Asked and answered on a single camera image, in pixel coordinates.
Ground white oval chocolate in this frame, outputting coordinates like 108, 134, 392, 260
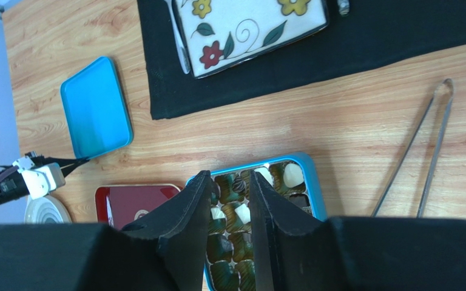
283, 163, 305, 188

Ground silver fork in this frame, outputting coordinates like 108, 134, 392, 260
164, 0, 191, 75

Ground black cloth placemat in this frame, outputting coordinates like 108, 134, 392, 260
138, 1, 466, 119

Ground white round plate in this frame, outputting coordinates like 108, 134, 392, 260
24, 195, 72, 224

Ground blue chocolate tin box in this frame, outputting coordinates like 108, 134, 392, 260
204, 152, 326, 290

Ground metal serving tongs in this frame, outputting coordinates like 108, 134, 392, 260
371, 78, 455, 219

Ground blue tin lid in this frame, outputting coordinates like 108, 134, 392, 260
59, 56, 133, 158

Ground dark striped square chocolate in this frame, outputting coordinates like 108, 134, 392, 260
231, 176, 246, 193

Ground white rectangular chocolate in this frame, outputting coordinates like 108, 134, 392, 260
211, 207, 226, 220

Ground white cube chocolate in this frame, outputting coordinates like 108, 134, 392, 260
234, 204, 251, 224

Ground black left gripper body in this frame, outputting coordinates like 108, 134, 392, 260
0, 152, 90, 205

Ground silver table knife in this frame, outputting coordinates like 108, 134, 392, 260
337, 0, 350, 17

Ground floral square plate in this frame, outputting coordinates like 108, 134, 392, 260
173, 0, 329, 79

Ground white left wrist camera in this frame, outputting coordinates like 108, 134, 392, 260
12, 156, 66, 199

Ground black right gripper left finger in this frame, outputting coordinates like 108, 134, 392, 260
0, 170, 211, 290

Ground red chocolate tray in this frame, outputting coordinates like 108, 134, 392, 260
95, 184, 181, 229

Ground white egg-shaped chocolate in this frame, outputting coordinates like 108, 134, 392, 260
254, 167, 274, 186

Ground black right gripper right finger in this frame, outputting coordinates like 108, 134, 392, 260
250, 172, 466, 290

